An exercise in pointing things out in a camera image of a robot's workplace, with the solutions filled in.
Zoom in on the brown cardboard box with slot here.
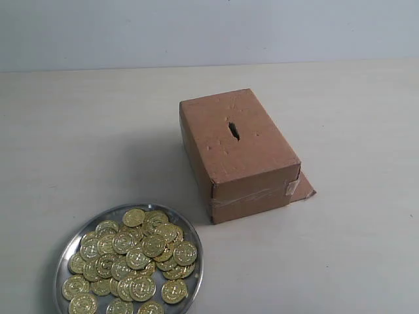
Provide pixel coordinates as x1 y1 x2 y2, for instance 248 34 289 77
179 89 316 224

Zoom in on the gold coin top of pile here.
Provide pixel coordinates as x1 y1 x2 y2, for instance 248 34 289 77
122 208 145 228

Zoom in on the gold coin right edge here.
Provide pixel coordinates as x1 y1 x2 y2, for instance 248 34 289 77
173 241 198 266

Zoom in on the gold coin pile centre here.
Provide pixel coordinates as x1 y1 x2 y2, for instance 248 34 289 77
112 232 137 254

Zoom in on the round steel plate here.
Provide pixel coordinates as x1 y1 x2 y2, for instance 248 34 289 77
51 203 204 313

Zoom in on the gold coin lower right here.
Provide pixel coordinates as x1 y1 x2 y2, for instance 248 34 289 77
161 279 188 304

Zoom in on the gold coin centre front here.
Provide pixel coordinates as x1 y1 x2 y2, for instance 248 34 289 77
130 276 156 302

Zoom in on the gold coin bottom centre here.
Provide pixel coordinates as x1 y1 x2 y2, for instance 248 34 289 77
137 300 164 314

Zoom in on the gold coin left lower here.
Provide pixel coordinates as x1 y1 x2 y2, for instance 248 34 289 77
62 275 90 301

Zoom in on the gold coin bottom left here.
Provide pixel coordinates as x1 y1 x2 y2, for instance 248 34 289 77
68 293 98 314

